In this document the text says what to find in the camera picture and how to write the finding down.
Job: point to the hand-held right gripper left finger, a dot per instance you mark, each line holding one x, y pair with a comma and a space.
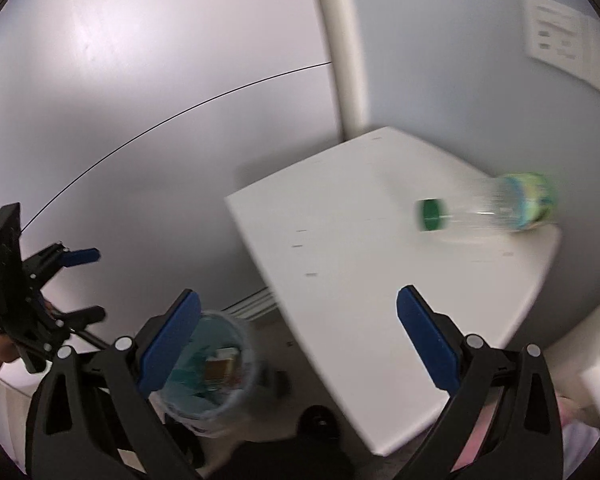
172, 340

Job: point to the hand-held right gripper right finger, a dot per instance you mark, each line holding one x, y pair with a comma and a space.
427, 335

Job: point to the white wall socket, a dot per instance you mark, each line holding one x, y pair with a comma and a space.
555, 35

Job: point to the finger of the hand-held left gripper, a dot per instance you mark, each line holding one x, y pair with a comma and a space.
87, 316
82, 256

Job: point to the trash bin with clear liner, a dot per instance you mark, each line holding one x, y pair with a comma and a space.
245, 370

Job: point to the clear bottle with green label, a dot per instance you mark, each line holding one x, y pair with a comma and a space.
525, 200

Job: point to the pink cloth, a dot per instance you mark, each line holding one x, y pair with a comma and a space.
580, 440

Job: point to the black round object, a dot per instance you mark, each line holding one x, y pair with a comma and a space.
300, 450

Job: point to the small white table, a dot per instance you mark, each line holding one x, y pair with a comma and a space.
355, 260

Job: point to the gold cardboard box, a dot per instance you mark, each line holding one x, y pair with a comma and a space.
220, 366

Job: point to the beige wall pipe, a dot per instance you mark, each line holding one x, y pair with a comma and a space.
342, 50

